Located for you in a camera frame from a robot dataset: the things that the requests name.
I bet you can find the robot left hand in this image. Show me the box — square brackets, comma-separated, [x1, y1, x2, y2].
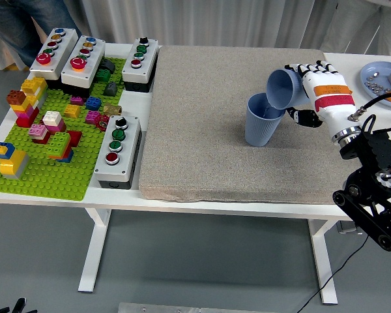
[0, 297, 39, 313]

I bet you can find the five-button control box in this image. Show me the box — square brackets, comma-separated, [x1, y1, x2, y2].
[29, 27, 78, 86]
[61, 35, 106, 97]

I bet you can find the person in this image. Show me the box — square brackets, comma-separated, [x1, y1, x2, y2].
[0, 0, 82, 68]

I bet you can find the yellow brown red brick tower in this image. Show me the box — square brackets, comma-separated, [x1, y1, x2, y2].
[6, 76, 49, 128]

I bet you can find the four-button control box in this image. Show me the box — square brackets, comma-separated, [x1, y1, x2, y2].
[121, 37, 160, 93]
[93, 115, 143, 190]

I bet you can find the green brick baseplate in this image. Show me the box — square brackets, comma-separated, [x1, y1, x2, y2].
[0, 57, 128, 201]

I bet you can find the green-topped red brick stack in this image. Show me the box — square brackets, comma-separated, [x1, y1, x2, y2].
[46, 130, 83, 164]

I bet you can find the white-topped pink brick stack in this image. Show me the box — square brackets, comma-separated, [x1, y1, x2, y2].
[42, 110, 68, 134]

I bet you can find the white curtain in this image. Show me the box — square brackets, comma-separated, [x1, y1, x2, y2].
[0, 0, 391, 71]

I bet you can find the black power cable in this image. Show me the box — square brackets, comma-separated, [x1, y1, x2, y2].
[298, 228, 371, 313]

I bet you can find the white table leg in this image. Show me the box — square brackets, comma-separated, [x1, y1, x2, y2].
[78, 208, 112, 293]
[308, 218, 338, 306]

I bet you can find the pink-topped red brick stack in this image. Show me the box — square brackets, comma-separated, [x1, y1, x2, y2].
[28, 123, 51, 145]

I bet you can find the grey power adapter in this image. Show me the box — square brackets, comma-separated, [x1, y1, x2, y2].
[337, 220, 359, 234]

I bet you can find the dark green brick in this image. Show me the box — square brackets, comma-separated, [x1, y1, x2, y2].
[95, 68, 112, 83]

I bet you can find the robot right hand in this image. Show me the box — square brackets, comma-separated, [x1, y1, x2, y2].
[283, 59, 361, 138]

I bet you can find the blue ribbed cup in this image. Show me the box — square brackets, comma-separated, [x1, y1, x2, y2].
[265, 68, 310, 110]
[244, 92, 286, 147]

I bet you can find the grey-brown fabric mat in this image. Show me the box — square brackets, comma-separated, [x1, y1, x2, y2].
[138, 44, 359, 205]

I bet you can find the blue plate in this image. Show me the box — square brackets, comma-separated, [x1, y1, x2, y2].
[360, 61, 391, 110]

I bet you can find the yellow blue grey brick stack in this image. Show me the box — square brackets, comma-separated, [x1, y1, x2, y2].
[0, 142, 30, 181]

